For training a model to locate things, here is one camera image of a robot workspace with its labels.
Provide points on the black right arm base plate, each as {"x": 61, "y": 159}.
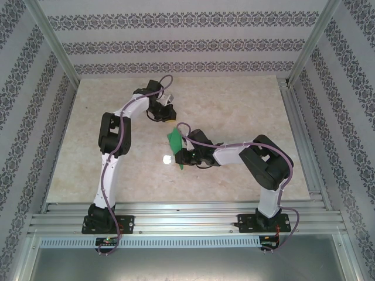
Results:
{"x": 285, "y": 222}

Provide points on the green cloth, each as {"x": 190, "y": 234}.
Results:
{"x": 175, "y": 140}

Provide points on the long aluminium mounting rail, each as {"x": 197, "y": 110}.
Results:
{"x": 187, "y": 218}

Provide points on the aluminium frame post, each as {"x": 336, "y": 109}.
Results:
{"x": 313, "y": 38}
{"x": 52, "y": 38}

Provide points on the small circuit board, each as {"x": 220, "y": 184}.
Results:
{"x": 268, "y": 241}
{"x": 107, "y": 241}

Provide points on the aluminium side rail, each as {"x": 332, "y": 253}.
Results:
{"x": 304, "y": 140}

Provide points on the grey metal sheet panel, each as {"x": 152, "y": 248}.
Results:
{"x": 187, "y": 266}

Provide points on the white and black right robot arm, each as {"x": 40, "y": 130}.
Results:
{"x": 263, "y": 164}

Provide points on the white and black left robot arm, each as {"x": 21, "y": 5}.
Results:
{"x": 109, "y": 164}

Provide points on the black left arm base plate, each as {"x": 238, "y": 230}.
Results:
{"x": 129, "y": 223}

